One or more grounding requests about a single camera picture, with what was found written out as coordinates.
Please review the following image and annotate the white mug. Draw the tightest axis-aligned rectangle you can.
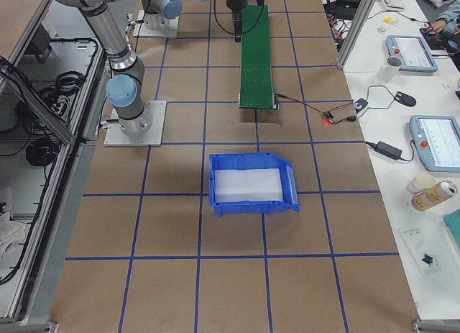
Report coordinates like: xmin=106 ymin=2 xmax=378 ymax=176
xmin=377 ymin=56 xmax=403 ymax=81

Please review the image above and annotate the far teach pendant tablet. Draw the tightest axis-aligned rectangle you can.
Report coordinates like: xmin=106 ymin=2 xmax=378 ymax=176
xmin=385 ymin=35 xmax=438 ymax=73

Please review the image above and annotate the beverage can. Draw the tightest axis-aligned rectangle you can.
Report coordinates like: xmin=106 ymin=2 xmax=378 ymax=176
xmin=411 ymin=181 xmax=458 ymax=211

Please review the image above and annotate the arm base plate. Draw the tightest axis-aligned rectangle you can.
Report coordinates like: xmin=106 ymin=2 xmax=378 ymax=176
xmin=133 ymin=10 xmax=180 ymax=38
xmin=104 ymin=101 xmax=167 ymax=147

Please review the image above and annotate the teach pendant tablet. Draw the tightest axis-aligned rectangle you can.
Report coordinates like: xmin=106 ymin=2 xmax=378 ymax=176
xmin=385 ymin=35 xmax=438 ymax=73
xmin=409 ymin=115 xmax=459 ymax=173

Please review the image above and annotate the black power adapter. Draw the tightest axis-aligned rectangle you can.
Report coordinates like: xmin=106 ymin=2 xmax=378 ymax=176
xmin=374 ymin=141 xmax=402 ymax=160

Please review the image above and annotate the green conveyor belt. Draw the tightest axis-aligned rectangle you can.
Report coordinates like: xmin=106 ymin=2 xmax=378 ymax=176
xmin=239 ymin=5 xmax=277 ymax=109

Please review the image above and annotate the small red-lit circuit board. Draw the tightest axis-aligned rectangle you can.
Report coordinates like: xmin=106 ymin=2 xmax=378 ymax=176
xmin=322 ymin=111 xmax=334 ymax=125

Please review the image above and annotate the white foam sheet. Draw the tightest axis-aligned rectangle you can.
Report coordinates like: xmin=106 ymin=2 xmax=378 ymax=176
xmin=212 ymin=168 xmax=283 ymax=203

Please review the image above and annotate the black round puck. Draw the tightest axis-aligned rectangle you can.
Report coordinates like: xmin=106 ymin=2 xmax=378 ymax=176
xmin=395 ymin=91 xmax=417 ymax=107

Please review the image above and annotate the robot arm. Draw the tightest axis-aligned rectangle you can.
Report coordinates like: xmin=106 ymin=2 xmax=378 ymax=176
xmin=56 ymin=0 xmax=208 ymax=134
xmin=142 ymin=0 xmax=265 ymax=42

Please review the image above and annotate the blue plastic bin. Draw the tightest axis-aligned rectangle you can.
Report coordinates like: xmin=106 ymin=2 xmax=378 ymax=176
xmin=208 ymin=152 xmax=300 ymax=216

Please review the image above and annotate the near teach pendant tablet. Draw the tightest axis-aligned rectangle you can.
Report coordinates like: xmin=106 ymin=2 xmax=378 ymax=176
xmin=409 ymin=115 xmax=459 ymax=173

